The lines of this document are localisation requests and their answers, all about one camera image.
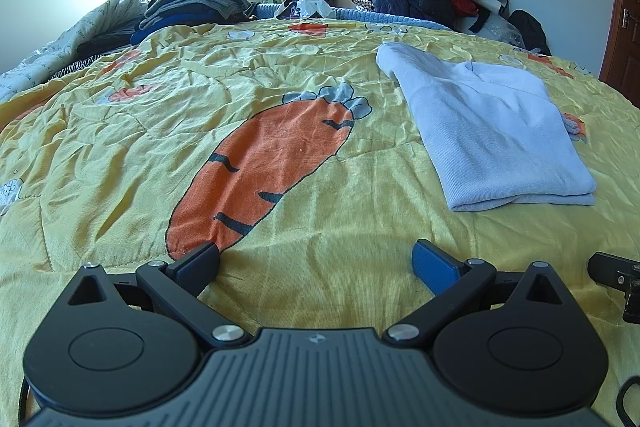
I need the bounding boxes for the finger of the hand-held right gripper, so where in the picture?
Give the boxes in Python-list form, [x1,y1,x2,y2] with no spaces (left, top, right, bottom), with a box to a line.
[587,252,640,325]

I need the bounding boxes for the light purple long-sleeve top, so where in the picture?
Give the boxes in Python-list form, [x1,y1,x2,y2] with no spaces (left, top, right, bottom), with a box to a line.
[375,42,598,212]

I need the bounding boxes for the yellow carrot and sheep quilt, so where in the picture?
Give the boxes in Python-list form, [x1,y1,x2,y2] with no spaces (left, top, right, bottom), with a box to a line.
[0,18,640,427]

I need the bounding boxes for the navy padded jacket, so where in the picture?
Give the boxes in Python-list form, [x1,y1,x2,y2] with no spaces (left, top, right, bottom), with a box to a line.
[367,0,456,28]

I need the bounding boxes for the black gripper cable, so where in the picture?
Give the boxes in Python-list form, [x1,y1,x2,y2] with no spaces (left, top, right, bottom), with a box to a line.
[616,377,640,427]
[17,377,32,427]

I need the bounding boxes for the blue knitted blanket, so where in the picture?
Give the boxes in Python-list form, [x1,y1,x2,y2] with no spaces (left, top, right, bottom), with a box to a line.
[250,2,451,30]

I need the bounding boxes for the white patterned quilt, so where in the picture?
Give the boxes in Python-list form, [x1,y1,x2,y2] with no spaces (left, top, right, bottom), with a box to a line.
[0,0,151,102]

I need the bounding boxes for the black bag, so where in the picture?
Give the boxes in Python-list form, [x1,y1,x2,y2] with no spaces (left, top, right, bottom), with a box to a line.
[507,9,551,55]

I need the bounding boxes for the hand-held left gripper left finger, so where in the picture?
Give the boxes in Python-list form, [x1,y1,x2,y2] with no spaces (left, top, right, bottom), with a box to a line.
[65,241,253,348]

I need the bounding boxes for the clear plastic bag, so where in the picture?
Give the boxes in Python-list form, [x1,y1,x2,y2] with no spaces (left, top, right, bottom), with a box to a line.
[460,12,521,45]

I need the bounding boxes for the white plastic bag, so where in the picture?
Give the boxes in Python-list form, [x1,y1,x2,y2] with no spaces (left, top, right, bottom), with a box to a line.
[280,0,333,20]

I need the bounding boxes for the stack of folded dark clothes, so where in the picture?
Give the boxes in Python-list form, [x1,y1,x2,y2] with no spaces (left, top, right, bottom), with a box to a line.
[131,0,256,45]

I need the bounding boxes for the black white striped cloth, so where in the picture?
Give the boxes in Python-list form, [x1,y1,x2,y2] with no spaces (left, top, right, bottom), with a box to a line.
[50,57,97,80]

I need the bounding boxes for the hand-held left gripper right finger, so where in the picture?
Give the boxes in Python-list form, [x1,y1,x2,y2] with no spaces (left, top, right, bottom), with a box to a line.
[382,239,572,348]

